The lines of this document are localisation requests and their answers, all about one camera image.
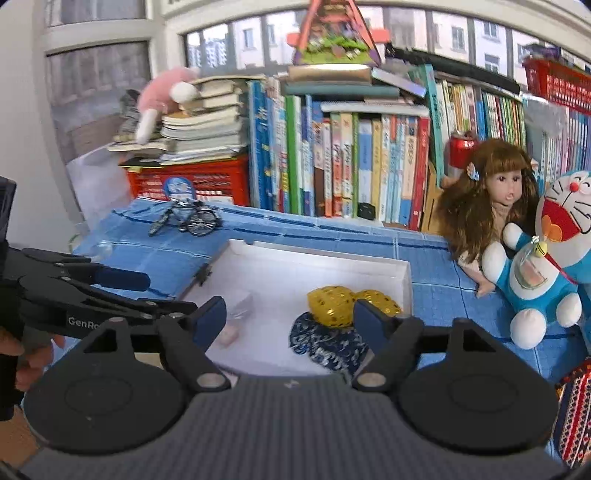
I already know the red patterned woven bag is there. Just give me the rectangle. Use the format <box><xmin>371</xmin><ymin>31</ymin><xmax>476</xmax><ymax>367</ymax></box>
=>
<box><xmin>552</xmin><ymin>357</ymin><xmax>591</xmax><ymax>469</ymax></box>

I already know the blue Doraemon plush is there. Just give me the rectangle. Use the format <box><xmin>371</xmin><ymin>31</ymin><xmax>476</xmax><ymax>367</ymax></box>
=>
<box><xmin>481</xmin><ymin>170</ymin><xmax>590</xmax><ymax>350</ymax></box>

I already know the red soda can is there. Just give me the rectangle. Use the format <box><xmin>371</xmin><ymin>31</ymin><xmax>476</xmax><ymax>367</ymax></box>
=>
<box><xmin>449</xmin><ymin>131</ymin><xmax>479</xmax><ymax>170</ymax></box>

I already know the small beige soft piece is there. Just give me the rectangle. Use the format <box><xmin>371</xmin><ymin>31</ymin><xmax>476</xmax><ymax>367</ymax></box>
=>
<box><xmin>216</xmin><ymin>325</ymin><xmax>239</xmax><ymax>348</ymax></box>

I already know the miniature black bicycle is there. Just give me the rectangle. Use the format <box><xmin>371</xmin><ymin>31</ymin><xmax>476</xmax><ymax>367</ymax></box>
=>
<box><xmin>148</xmin><ymin>200</ymin><xmax>222</xmax><ymax>237</ymax></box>

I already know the brown haired doll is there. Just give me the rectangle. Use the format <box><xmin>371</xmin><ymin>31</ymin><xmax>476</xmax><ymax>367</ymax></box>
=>
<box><xmin>436</xmin><ymin>138</ymin><xmax>539</xmax><ymax>298</ymax></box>

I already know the row of upright books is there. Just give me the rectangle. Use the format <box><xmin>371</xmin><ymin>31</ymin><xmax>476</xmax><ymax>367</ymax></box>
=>
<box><xmin>249</xmin><ymin>65</ymin><xmax>590</xmax><ymax>231</ymax></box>

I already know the red plastic crate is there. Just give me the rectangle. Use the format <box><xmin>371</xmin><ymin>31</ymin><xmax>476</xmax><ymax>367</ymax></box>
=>
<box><xmin>123</xmin><ymin>154</ymin><xmax>250</xmax><ymax>206</ymax></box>

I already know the colourful triangular toy house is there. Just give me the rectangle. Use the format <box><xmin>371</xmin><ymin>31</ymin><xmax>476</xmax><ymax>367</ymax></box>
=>
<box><xmin>287</xmin><ymin>0</ymin><xmax>390</xmax><ymax>67</ymax></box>

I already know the stack of flat books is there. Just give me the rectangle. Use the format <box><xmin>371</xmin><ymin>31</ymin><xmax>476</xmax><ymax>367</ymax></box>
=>
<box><xmin>107</xmin><ymin>75</ymin><xmax>264</xmax><ymax>165</ymax></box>

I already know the pink plush on books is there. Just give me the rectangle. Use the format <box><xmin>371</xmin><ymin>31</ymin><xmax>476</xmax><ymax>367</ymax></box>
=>
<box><xmin>135</xmin><ymin>67</ymin><xmax>199</xmax><ymax>145</ymax></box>

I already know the gold sequin pouch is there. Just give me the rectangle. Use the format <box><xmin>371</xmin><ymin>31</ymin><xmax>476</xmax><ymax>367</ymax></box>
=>
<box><xmin>307</xmin><ymin>286</ymin><xmax>402</xmax><ymax>328</ymax></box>

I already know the navy floral drawstring pouch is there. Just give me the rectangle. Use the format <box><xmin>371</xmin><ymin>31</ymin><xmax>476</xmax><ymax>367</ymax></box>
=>
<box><xmin>288</xmin><ymin>312</ymin><xmax>369</xmax><ymax>377</ymax></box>

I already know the white shallow box tray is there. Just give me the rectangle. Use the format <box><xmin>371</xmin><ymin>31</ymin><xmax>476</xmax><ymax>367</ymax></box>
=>
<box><xmin>184</xmin><ymin>239</ymin><xmax>413</xmax><ymax>377</ymax></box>

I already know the blue checked tablecloth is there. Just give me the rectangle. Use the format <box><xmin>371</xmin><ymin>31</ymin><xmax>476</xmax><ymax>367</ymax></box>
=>
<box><xmin>68</xmin><ymin>197</ymin><xmax>583</xmax><ymax>384</ymax></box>

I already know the person's left hand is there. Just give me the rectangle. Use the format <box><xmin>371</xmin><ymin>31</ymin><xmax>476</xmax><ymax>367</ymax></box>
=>
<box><xmin>1</xmin><ymin>328</ymin><xmax>65</xmax><ymax>392</ymax></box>

